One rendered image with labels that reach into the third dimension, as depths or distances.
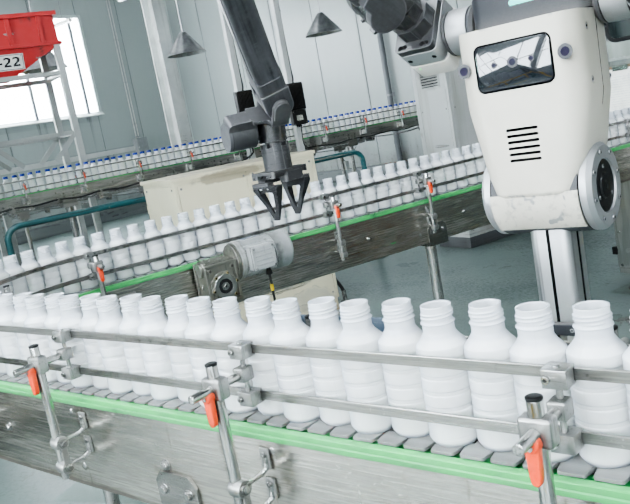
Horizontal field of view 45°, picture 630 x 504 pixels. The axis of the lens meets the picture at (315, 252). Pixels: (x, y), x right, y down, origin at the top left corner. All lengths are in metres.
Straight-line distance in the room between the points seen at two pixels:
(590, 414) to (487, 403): 0.11
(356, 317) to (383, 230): 2.08
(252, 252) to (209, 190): 2.61
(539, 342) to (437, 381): 0.13
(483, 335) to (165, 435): 0.59
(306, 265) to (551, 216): 1.52
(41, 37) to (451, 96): 3.78
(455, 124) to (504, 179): 5.52
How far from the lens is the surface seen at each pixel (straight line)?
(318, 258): 2.85
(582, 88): 1.40
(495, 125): 1.45
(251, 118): 1.51
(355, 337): 0.95
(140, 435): 1.32
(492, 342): 0.86
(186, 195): 5.05
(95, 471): 1.48
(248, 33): 1.40
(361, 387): 0.96
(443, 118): 7.02
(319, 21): 10.39
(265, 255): 2.55
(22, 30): 7.75
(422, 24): 1.56
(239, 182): 5.21
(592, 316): 0.80
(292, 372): 1.03
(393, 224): 3.04
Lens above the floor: 1.40
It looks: 10 degrees down
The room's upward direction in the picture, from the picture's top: 11 degrees counter-clockwise
